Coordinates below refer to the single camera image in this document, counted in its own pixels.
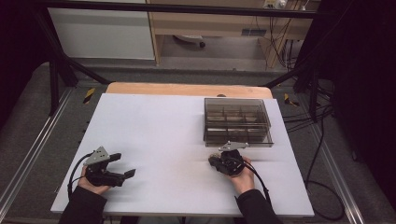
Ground aluminium floor rail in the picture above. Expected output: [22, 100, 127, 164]
[311, 124, 365, 224]
[0, 88, 74, 213]

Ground long black floor cable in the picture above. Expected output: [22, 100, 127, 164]
[304, 115, 347, 222]

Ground person's right hand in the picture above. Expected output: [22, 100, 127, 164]
[229, 156, 256, 196]

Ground left hand-held gripper black cable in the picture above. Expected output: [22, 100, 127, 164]
[66, 152, 94, 200]

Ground dark curtain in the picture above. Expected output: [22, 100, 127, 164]
[298, 0, 396, 213]
[0, 0, 59, 132]

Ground white power strip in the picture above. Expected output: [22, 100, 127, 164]
[263, 0, 288, 9]

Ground black metal frame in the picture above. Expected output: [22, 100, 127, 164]
[31, 0, 335, 123]

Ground hand-held gripper black cable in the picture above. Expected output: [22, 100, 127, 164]
[66, 152, 94, 200]
[245, 161, 273, 205]

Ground person's left hand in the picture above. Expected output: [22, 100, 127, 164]
[78, 166, 112, 196]

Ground yellow black floor tape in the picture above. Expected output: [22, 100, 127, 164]
[82, 87, 96, 105]
[283, 92, 300, 107]

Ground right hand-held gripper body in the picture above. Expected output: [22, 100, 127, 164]
[218, 141, 250, 176]

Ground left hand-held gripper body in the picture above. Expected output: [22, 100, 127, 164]
[82, 146, 126, 189]

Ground office chair base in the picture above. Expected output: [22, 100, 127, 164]
[173, 35, 206, 49]

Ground white cabinet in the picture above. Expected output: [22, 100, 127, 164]
[47, 7, 156, 61]

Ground light wooden desk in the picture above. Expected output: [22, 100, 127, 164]
[146, 0, 321, 68]

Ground wooden table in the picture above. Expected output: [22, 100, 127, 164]
[106, 81, 274, 100]

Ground right hand-held gripper black cable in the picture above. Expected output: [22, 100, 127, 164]
[245, 161, 273, 205]

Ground smoky transparent drawer box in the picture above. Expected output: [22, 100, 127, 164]
[204, 97, 275, 148]

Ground hanging black desk cables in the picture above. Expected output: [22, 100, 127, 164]
[255, 15, 309, 71]

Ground bundle of black floor cables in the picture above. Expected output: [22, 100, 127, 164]
[281, 104, 334, 133]

